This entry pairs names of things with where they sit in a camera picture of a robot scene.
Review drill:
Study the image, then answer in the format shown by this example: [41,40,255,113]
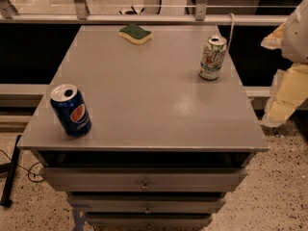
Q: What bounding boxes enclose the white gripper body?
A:
[281,0,308,64]

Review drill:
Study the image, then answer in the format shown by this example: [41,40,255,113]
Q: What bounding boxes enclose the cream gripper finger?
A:
[261,23,285,50]
[261,63,308,128]

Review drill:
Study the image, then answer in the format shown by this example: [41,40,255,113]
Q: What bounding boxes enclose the white green 7up can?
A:
[199,35,227,80]

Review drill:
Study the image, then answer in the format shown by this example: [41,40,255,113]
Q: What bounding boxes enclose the green yellow sponge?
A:
[118,24,153,45]

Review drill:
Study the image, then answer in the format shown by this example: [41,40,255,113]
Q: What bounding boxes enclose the blue pepsi can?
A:
[50,84,91,137]

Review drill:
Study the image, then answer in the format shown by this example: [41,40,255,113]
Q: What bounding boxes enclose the grey drawer cabinet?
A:
[18,26,268,230]

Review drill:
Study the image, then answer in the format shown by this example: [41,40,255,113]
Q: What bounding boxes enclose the black floor stand bar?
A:
[0,135,21,208]

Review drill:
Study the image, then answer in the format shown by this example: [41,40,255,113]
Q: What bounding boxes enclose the white hanging cable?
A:
[225,13,236,55]

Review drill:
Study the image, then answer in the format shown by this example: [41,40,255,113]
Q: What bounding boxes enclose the metal window railing frame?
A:
[0,0,308,26]

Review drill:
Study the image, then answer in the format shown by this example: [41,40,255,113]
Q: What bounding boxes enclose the black floor cable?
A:
[0,148,45,184]

